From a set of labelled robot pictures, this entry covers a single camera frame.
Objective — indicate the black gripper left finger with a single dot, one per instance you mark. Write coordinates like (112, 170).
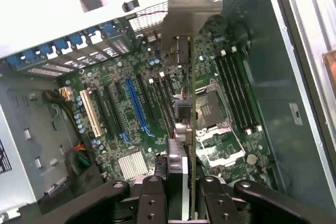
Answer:
(153, 203)

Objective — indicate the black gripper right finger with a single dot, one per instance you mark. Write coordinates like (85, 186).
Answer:
(218, 205)

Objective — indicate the silver chipset heatsink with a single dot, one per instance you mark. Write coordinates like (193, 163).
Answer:
(132, 166)

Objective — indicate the metal socket cover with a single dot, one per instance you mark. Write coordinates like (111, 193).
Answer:
(228, 159)

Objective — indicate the round coin battery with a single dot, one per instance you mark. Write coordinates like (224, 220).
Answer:
(252, 159)

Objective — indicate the CPU socket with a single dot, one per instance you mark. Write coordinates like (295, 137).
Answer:
(210, 108)

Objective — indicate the black RAM slot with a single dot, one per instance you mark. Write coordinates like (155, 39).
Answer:
(248, 90)
(236, 90)
(160, 103)
(231, 90)
(242, 90)
(168, 93)

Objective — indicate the blue expansion slot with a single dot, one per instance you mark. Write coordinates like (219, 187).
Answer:
(137, 103)

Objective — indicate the black expansion slot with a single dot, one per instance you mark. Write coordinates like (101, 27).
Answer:
(114, 108)
(146, 98)
(105, 113)

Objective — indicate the white expansion slot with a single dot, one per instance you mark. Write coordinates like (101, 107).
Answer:
(90, 113)

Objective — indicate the white case sticker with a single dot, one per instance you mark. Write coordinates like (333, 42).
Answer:
(295, 113)

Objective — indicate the black open PC case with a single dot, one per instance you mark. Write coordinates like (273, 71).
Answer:
(273, 90)

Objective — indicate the green motherboard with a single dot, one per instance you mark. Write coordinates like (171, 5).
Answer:
(147, 58)

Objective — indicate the grey power supply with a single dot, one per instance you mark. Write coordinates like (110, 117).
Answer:
(15, 134)

